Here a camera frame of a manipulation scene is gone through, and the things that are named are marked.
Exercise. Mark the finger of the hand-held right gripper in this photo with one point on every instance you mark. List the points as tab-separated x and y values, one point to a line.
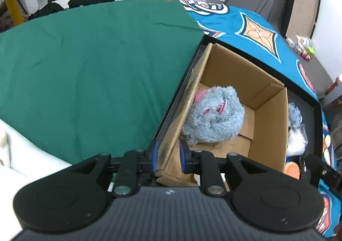
322	169

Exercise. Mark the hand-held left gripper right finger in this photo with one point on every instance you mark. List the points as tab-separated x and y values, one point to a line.
183	157

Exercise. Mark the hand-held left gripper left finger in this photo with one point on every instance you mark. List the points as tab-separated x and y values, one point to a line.
155	156

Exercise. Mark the orange plush toy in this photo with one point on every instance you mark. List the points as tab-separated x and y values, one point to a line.
291	170

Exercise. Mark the white stuffing plastic bag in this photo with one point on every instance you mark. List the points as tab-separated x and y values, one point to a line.
296	142

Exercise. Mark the grey fluffy plush toy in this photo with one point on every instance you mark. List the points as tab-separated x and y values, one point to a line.
213	120

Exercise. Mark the cardboard box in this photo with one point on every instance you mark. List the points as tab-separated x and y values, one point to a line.
240	75

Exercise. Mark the green blanket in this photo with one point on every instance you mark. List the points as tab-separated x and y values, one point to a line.
93	70

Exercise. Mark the red toy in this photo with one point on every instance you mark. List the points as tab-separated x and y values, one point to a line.
306	56

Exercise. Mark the green cup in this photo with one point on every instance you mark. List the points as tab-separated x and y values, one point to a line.
311	50

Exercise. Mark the clear plastic container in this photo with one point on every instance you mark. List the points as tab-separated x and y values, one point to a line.
306	41

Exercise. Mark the white jar yellow label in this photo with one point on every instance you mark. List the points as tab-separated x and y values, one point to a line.
293	41

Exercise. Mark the blue printed blanket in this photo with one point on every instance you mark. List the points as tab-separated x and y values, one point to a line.
227	21

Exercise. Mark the framed brown board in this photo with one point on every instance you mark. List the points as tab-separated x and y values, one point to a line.
302	3

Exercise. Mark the black and white cloth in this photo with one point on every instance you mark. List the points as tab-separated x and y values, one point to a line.
48	8

